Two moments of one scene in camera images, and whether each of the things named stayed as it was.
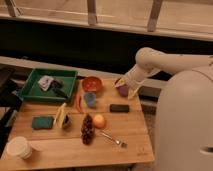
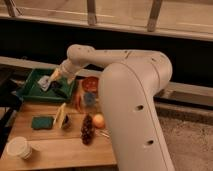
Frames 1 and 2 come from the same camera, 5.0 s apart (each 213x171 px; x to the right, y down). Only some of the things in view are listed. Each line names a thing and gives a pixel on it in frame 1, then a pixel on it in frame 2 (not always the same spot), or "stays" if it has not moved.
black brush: x=57 y=87 stays
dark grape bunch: x=87 y=129 stays
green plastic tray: x=49 y=85 stays
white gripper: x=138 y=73 → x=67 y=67
